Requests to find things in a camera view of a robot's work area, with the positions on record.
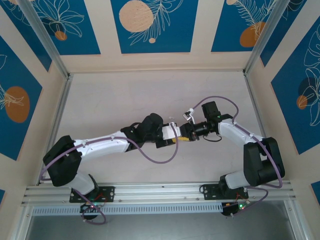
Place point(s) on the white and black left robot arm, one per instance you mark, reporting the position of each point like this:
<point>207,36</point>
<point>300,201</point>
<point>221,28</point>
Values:
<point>105,146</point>

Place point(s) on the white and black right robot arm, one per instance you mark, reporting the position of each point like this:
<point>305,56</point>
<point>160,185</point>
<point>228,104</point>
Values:
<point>235,132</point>

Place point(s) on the black electronics board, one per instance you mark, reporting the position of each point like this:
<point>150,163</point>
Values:
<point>90,207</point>
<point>235,208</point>

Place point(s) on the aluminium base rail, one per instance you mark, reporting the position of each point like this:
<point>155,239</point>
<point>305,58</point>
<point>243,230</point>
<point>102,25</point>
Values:
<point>162,192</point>

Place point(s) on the aluminium table edge rail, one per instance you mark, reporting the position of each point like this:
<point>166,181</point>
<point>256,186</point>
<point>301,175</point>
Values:
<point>60,112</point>

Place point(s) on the aluminium upright frame post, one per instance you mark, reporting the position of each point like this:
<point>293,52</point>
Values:
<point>275,32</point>
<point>45,37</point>

